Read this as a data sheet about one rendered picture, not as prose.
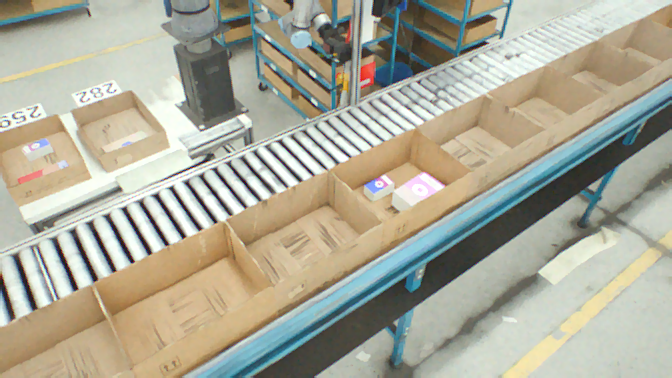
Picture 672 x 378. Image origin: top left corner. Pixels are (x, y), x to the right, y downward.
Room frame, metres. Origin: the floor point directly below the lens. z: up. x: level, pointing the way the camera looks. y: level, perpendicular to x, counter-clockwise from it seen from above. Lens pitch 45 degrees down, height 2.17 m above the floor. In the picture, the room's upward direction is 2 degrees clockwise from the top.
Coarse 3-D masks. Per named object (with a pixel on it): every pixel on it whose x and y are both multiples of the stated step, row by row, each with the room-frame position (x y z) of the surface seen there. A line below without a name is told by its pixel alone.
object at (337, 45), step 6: (342, 36) 2.05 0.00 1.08; (324, 42) 2.00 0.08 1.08; (330, 42) 1.99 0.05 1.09; (336, 42) 1.99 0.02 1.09; (342, 42) 2.00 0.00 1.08; (348, 42) 2.02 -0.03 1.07; (324, 48) 1.99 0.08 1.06; (330, 48) 1.96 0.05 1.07; (336, 48) 1.97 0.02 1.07; (342, 48) 1.99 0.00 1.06; (348, 48) 2.01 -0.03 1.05; (336, 54) 2.00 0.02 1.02; (342, 54) 2.01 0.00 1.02
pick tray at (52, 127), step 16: (16, 128) 1.63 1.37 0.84; (32, 128) 1.67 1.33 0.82; (48, 128) 1.70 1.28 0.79; (64, 128) 1.69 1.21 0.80; (0, 144) 1.58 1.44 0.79; (16, 144) 1.61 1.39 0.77; (64, 144) 1.63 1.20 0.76; (0, 160) 1.51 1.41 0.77; (16, 160) 1.52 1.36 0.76; (32, 160) 1.52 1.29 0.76; (48, 160) 1.53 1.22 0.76; (80, 160) 1.53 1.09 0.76; (16, 176) 1.43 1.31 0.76; (48, 176) 1.35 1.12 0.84; (64, 176) 1.38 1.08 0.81; (80, 176) 1.41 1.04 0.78; (16, 192) 1.28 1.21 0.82; (32, 192) 1.31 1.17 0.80; (48, 192) 1.34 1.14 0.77
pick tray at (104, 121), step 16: (112, 96) 1.88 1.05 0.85; (128, 96) 1.92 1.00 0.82; (80, 112) 1.78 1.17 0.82; (96, 112) 1.82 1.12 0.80; (112, 112) 1.86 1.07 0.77; (128, 112) 1.88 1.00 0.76; (144, 112) 1.84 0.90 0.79; (80, 128) 1.65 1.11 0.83; (96, 128) 1.75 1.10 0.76; (112, 128) 1.75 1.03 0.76; (128, 128) 1.76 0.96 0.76; (144, 128) 1.76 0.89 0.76; (160, 128) 1.69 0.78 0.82; (96, 144) 1.64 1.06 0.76; (144, 144) 1.58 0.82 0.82; (160, 144) 1.62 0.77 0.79; (112, 160) 1.49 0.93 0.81; (128, 160) 1.53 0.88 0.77
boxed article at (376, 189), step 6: (372, 180) 1.28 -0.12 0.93; (378, 180) 1.28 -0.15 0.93; (384, 180) 1.28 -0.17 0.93; (390, 180) 1.29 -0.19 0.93; (366, 186) 1.25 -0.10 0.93; (372, 186) 1.25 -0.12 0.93; (378, 186) 1.25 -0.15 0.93; (384, 186) 1.25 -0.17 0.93; (390, 186) 1.26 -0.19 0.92; (366, 192) 1.24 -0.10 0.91; (372, 192) 1.22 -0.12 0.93; (378, 192) 1.23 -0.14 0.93; (384, 192) 1.25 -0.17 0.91; (390, 192) 1.27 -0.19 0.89; (372, 198) 1.22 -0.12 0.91; (378, 198) 1.23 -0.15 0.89
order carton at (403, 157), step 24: (384, 144) 1.36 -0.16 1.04; (408, 144) 1.43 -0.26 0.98; (432, 144) 1.37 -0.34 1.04; (336, 168) 1.23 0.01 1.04; (360, 168) 1.29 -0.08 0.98; (384, 168) 1.37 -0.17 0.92; (408, 168) 1.40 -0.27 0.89; (432, 168) 1.35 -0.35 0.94; (456, 168) 1.27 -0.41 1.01; (360, 192) 1.26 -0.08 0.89; (456, 192) 1.18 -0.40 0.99; (384, 216) 1.15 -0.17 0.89; (408, 216) 1.04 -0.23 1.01; (432, 216) 1.12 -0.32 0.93; (384, 240) 0.99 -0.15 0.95
